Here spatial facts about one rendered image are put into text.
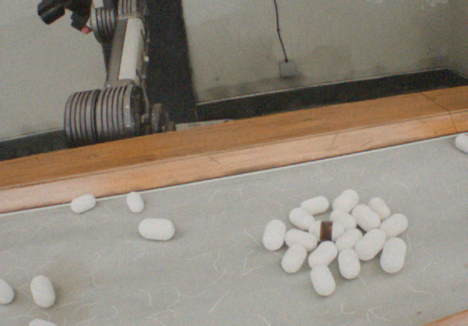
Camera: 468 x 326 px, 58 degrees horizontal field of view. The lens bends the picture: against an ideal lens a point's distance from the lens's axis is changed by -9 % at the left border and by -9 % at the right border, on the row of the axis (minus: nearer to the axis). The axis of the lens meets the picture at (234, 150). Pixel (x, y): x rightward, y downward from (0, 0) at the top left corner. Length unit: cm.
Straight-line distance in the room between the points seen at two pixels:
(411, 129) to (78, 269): 46
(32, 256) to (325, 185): 34
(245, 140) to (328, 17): 205
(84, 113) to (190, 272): 41
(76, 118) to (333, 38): 205
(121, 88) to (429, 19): 238
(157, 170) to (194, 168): 5
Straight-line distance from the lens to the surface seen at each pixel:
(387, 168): 58
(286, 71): 256
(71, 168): 62
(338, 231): 44
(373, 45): 277
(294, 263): 41
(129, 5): 98
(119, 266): 46
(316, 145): 60
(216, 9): 244
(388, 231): 45
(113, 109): 76
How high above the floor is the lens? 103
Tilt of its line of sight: 27 degrees down
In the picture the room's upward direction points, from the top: 6 degrees counter-clockwise
